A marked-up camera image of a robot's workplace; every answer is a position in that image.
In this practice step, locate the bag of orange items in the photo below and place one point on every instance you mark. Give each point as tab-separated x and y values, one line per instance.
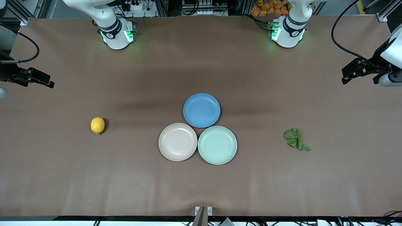
267	8

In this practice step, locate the white power strip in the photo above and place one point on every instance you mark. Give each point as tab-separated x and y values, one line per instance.
138	6

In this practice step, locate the yellow lemon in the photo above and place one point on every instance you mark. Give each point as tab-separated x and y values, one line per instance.
97	125

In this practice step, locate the white electrical device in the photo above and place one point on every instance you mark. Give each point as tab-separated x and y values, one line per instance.
204	9

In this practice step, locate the blue round plate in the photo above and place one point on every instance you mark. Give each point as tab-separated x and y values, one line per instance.
201	110

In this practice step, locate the aluminium frame profile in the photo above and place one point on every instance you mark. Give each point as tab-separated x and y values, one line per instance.
388	9
34	9

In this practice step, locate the green lettuce leaf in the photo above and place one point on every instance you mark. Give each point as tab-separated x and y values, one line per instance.
293	138

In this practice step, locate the beige round plate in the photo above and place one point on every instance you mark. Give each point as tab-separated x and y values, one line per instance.
178	142

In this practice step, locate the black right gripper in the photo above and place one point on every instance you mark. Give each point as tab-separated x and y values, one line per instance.
7	72

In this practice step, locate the camera mount post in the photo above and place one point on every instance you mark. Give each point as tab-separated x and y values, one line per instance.
202	218

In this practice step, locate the brown table cover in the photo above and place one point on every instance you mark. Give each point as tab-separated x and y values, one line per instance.
220	188

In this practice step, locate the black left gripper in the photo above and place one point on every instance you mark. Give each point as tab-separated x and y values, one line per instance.
376	62

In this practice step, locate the pale green round plate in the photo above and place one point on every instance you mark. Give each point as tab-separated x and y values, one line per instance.
217	145

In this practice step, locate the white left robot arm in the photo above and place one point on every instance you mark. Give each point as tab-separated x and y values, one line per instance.
290	31

